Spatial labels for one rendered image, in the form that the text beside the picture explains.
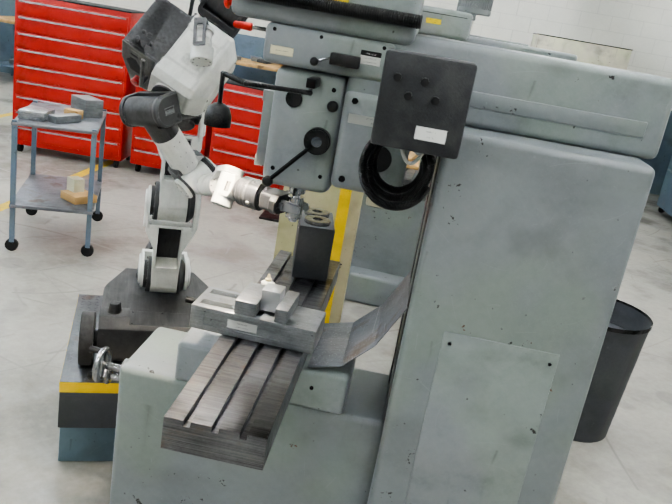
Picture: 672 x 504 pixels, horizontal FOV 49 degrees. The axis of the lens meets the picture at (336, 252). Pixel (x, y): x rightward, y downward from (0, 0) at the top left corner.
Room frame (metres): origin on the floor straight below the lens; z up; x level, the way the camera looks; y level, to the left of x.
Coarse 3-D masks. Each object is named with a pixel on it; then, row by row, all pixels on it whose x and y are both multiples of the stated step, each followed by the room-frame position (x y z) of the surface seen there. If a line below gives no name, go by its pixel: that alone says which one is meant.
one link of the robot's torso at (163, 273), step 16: (144, 208) 2.58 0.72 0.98; (144, 224) 2.56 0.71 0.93; (160, 224) 2.57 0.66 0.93; (176, 224) 2.61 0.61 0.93; (192, 224) 2.61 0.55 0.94; (160, 240) 2.62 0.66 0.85; (176, 240) 2.64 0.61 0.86; (160, 256) 2.66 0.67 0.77; (176, 256) 2.68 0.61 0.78; (144, 272) 2.65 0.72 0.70; (160, 272) 2.63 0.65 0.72; (176, 272) 2.65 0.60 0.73; (160, 288) 2.65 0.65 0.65; (176, 288) 2.67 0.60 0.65
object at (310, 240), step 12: (312, 216) 2.43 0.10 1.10; (324, 216) 2.47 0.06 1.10; (300, 228) 2.34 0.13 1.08; (312, 228) 2.35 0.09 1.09; (324, 228) 2.35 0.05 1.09; (300, 240) 2.34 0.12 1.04; (312, 240) 2.35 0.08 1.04; (324, 240) 2.35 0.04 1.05; (300, 252) 2.34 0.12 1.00; (312, 252) 2.35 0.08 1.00; (324, 252) 2.35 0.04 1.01; (300, 264) 2.34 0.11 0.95; (312, 264) 2.35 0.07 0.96; (324, 264) 2.35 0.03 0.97; (300, 276) 2.35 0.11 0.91; (312, 276) 2.35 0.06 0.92; (324, 276) 2.35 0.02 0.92
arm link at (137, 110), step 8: (136, 96) 2.22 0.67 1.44; (144, 96) 2.20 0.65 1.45; (152, 96) 2.19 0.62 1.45; (128, 104) 2.19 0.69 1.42; (136, 104) 2.18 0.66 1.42; (144, 104) 2.16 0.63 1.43; (152, 104) 2.15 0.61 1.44; (128, 112) 2.18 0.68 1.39; (136, 112) 2.17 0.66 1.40; (144, 112) 2.16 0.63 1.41; (128, 120) 2.19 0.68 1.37; (136, 120) 2.18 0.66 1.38; (144, 120) 2.17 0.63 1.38; (152, 120) 2.15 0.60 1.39; (152, 128) 2.18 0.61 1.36; (160, 128) 2.19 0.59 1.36; (168, 128) 2.20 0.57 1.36; (176, 128) 2.23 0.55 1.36; (152, 136) 2.20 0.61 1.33; (160, 136) 2.20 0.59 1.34; (168, 136) 2.21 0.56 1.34
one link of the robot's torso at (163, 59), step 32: (160, 0) 2.35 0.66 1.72; (192, 0) 2.34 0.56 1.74; (160, 32) 2.29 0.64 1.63; (192, 32) 2.33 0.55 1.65; (224, 32) 2.41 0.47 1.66; (128, 64) 2.35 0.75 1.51; (160, 64) 2.24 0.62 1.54; (192, 64) 2.28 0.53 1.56; (224, 64) 2.34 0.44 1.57; (192, 96) 2.24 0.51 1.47
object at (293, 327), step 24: (216, 288) 1.96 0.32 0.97; (192, 312) 1.82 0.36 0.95; (216, 312) 1.81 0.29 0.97; (264, 312) 1.85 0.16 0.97; (288, 312) 1.80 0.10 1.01; (312, 312) 1.91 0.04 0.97; (240, 336) 1.81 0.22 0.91; (264, 336) 1.80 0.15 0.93; (288, 336) 1.79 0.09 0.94; (312, 336) 1.78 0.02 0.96
